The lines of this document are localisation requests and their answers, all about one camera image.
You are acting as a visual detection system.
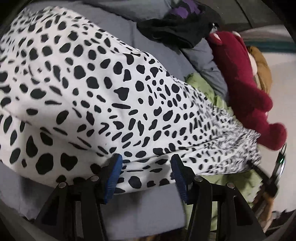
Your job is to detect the white black spotted garment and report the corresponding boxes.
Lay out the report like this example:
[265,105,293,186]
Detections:
[1,7,260,194]

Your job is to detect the black purple garment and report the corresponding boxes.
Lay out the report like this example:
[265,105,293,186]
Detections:
[137,1,223,49]

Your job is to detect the grey duvet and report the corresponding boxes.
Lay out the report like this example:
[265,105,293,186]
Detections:
[85,1,228,100]

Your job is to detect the light green garment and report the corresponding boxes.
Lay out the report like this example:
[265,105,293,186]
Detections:
[185,73,261,207]

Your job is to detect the red plush toy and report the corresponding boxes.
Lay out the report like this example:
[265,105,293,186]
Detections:
[207,31,287,151]

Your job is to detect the brown plush toy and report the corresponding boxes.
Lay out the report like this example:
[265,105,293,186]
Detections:
[247,46,273,94]

